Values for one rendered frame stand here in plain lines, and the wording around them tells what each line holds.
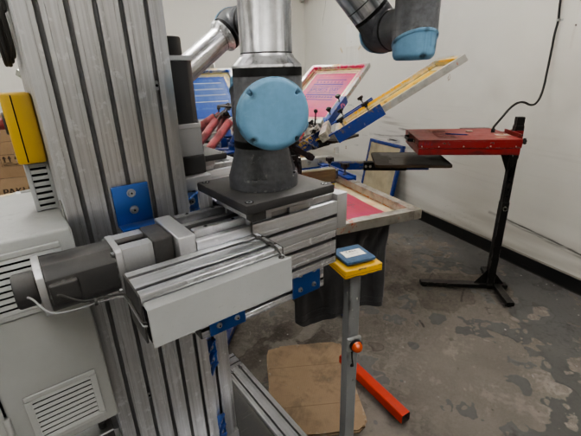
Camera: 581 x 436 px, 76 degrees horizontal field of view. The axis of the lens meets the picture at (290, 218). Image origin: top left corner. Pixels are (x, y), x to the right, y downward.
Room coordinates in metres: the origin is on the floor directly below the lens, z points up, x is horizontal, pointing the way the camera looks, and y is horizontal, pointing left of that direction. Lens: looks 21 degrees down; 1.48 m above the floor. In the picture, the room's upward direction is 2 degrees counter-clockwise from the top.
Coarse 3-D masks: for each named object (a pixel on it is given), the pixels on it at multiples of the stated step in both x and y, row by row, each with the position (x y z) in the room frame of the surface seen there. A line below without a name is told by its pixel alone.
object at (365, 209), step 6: (348, 198) 1.60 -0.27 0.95; (354, 198) 1.59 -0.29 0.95; (360, 204) 1.51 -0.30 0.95; (366, 204) 1.51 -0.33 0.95; (348, 210) 1.44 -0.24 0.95; (354, 210) 1.44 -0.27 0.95; (360, 210) 1.43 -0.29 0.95; (366, 210) 1.43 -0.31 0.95; (372, 210) 1.43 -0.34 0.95; (378, 210) 1.43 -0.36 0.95; (348, 216) 1.37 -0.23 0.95; (354, 216) 1.37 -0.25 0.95; (360, 216) 1.36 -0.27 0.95
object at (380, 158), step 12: (372, 156) 2.52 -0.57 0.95; (384, 156) 2.50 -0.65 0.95; (396, 156) 2.49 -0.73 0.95; (408, 156) 2.48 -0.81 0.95; (420, 156) 2.47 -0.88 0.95; (432, 156) 2.46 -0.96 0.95; (312, 168) 2.48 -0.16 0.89; (348, 168) 2.44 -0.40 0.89; (360, 168) 2.43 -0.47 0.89; (372, 168) 2.42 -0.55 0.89; (384, 168) 2.41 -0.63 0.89; (396, 168) 2.40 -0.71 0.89; (408, 168) 2.39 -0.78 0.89; (420, 168) 2.38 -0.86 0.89
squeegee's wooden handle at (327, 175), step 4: (324, 168) 1.77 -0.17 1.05; (328, 168) 1.77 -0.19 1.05; (332, 168) 1.77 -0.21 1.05; (304, 172) 1.71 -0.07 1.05; (308, 172) 1.71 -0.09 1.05; (312, 172) 1.72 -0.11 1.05; (316, 172) 1.73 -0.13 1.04; (320, 172) 1.74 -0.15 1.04; (324, 172) 1.75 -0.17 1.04; (328, 172) 1.75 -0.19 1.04; (332, 172) 1.76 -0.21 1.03; (312, 176) 1.72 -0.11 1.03; (316, 176) 1.73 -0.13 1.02; (320, 176) 1.74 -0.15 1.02; (324, 176) 1.75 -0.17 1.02; (328, 176) 1.75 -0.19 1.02; (332, 176) 1.76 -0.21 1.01; (324, 180) 1.75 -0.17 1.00; (328, 180) 1.75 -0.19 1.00; (332, 180) 1.76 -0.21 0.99
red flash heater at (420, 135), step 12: (408, 132) 2.53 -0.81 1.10; (420, 132) 2.46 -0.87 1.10; (432, 132) 2.45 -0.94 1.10; (444, 132) 2.43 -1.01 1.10; (456, 132) 2.42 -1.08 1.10; (468, 132) 2.40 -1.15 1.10; (480, 132) 2.39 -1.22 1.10; (492, 132) 2.38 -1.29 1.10; (504, 132) 2.36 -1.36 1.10; (516, 132) 2.27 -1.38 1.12; (408, 144) 2.52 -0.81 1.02; (420, 144) 2.19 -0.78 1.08; (432, 144) 2.18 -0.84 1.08; (444, 144) 2.17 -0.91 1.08; (456, 144) 2.16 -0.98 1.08; (468, 144) 2.15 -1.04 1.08; (480, 144) 2.14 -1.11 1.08; (492, 144) 2.13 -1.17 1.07; (504, 144) 2.12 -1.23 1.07; (516, 144) 2.11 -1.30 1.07
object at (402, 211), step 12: (336, 180) 1.87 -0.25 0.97; (348, 180) 1.77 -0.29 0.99; (360, 192) 1.66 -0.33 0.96; (372, 192) 1.57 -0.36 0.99; (384, 204) 1.49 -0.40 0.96; (396, 204) 1.42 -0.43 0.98; (408, 204) 1.39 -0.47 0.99; (372, 216) 1.27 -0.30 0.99; (384, 216) 1.27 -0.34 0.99; (396, 216) 1.29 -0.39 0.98; (408, 216) 1.31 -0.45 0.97; (420, 216) 1.33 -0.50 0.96; (348, 228) 1.21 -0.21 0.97; (360, 228) 1.23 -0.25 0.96
